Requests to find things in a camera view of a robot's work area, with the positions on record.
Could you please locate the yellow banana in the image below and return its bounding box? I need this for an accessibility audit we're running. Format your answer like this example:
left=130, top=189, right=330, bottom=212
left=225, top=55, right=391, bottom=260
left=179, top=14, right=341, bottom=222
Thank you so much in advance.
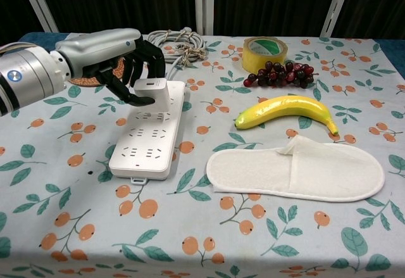
left=234, top=95, right=340, bottom=136

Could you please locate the white charger plug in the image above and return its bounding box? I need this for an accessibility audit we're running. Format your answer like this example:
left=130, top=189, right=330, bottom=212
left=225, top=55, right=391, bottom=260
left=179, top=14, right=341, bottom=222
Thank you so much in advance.
left=132, top=77, right=168, bottom=113

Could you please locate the grey cable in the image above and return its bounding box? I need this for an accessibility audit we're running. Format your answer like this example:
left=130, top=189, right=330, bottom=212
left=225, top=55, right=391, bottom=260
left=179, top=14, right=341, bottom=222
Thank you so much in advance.
left=147, top=27, right=208, bottom=81

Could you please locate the black pleated curtain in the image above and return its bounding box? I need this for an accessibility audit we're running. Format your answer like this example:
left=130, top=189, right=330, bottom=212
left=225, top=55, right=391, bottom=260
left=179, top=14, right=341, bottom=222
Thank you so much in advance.
left=0, top=0, right=44, bottom=46
left=33, top=0, right=197, bottom=35
left=332, top=0, right=405, bottom=41
left=213, top=0, right=345, bottom=37

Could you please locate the floral fruit print tablecloth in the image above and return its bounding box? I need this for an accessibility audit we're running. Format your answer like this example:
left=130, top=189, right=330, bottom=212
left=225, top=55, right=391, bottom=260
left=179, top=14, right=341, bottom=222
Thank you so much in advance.
left=0, top=32, right=405, bottom=278

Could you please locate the white power strip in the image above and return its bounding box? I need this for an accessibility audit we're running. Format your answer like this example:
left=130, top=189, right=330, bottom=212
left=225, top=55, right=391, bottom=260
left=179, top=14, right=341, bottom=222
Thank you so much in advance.
left=108, top=80, right=190, bottom=184

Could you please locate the blue table cover cloth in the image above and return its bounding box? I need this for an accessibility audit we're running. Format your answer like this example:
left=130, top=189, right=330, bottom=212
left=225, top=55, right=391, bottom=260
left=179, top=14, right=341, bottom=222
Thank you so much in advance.
left=17, top=32, right=405, bottom=81

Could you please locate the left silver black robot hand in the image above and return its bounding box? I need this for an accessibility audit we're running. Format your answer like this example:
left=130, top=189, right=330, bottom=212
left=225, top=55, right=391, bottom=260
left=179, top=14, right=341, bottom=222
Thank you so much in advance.
left=55, top=28, right=166, bottom=107

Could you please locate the yellow packing tape roll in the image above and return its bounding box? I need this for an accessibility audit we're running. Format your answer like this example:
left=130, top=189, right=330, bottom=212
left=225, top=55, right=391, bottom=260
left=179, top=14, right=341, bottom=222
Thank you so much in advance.
left=242, top=36, right=288, bottom=73

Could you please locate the round woven rattan coaster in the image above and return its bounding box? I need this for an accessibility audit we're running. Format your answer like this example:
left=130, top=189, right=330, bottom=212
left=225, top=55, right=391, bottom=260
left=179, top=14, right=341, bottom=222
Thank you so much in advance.
left=68, top=54, right=127, bottom=87

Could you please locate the dark red grape bunch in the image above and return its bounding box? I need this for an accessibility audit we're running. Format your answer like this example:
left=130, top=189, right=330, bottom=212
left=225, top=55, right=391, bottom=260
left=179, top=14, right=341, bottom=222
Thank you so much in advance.
left=243, top=61, right=319, bottom=89

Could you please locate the white disposable slipper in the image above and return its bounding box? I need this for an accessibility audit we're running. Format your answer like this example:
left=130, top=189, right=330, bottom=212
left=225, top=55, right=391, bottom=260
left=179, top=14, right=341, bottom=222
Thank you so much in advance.
left=205, top=134, right=386, bottom=202

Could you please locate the white metal frame post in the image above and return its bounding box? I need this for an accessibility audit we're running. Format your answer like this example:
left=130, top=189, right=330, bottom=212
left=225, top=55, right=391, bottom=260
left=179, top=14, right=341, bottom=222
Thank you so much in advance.
left=20, top=0, right=59, bottom=33
left=320, top=0, right=354, bottom=38
left=194, top=0, right=215, bottom=35

